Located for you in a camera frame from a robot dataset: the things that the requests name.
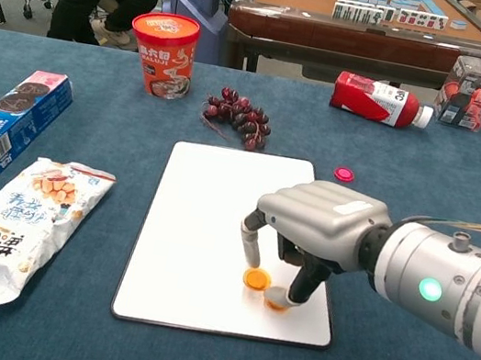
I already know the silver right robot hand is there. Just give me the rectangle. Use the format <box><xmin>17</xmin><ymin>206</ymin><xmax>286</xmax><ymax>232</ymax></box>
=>
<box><xmin>227</xmin><ymin>167</ymin><xmax>400</xmax><ymax>330</ymax></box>

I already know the row of red-faced mahjong tiles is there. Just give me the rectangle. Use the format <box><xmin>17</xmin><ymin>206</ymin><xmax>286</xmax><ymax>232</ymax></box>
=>
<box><xmin>394</xmin><ymin>7</ymin><xmax>450</xmax><ymax>33</ymax></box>

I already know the orange instant noodle cup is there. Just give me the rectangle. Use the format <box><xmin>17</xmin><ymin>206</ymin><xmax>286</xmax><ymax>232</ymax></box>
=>
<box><xmin>119</xmin><ymin>6</ymin><xmax>204</xmax><ymax>105</ymax></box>

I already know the blue cookie box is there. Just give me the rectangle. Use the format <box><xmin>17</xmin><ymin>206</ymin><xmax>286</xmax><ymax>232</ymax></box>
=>
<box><xmin>0</xmin><ymin>62</ymin><xmax>79</xmax><ymax>188</ymax></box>

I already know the row of green-faced mahjong tiles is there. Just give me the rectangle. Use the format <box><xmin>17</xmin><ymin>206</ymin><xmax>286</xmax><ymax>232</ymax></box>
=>
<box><xmin>331</xmin><ymin>0</ymin><xmax>398</xmax><ymax>30</ymax></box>

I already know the brown mahjong table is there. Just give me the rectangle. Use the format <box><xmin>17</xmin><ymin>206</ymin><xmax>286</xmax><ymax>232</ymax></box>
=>
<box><xmin>218</xmin><ymin>0</ymin><xmax>481</xmax><ymax>113</ymax></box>

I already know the clear box with red toy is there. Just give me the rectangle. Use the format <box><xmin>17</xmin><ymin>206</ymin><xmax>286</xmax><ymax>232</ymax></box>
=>
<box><xmin>430</xmin><ymin>51</ymin><xmax>481</xmax><ymax>135</ymax></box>

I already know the white rectangular board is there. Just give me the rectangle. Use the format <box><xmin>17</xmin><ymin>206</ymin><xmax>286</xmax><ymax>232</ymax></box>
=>
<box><xmin>108</xmin><ymin>131</ymin><xmax>363</xmax><ymax>357</ymax></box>

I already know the pink disc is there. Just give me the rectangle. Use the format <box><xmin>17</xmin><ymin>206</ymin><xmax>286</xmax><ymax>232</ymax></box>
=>
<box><xmin>332</xmin><ymin>165</ymin><xmax>357</xmax><ymax>184</ymax></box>

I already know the white snack bag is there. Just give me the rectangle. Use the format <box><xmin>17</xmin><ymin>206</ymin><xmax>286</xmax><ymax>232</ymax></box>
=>
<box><xmin>0</xmin><ymin>149</ymin><xmax>119</xmax><ymax>324</ymax></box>

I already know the row of blue-backed mahjong tiles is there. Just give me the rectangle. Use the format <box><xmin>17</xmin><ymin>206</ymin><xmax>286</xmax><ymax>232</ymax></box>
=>
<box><xmin>345</xmin><ymin>0</ymin><xmax>422</xmax><ymax>14</ymax></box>

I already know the bunch of dark red grapes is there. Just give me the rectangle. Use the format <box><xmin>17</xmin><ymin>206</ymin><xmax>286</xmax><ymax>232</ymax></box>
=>
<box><xmin>195</xmin><ymin>83</ymin><xmax>279</xmax><ymax>156</ymax></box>

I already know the red juice bottle white cap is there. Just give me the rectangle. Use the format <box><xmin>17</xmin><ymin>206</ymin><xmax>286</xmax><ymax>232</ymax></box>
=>
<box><xmin>326</xmin><ymin>69</ymin><xmax>439</xmax><ymax>135</ymax></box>

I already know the blue grey machine base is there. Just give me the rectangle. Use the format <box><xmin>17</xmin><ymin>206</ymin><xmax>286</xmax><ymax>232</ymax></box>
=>
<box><xmin>159</xmin><ymin>0</ymin><xmax>236</xmax><ymax>68</ymax></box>

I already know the orange disc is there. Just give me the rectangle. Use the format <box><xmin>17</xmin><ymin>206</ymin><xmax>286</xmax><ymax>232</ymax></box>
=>
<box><xmin>240</xmin><ymin>264</ymin><xmax>274</xmax><ymax>294</ymax></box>
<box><xmin>263</xmin><ymin>294</ymin><xmax>295</xmax><ymax>315</ymax></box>

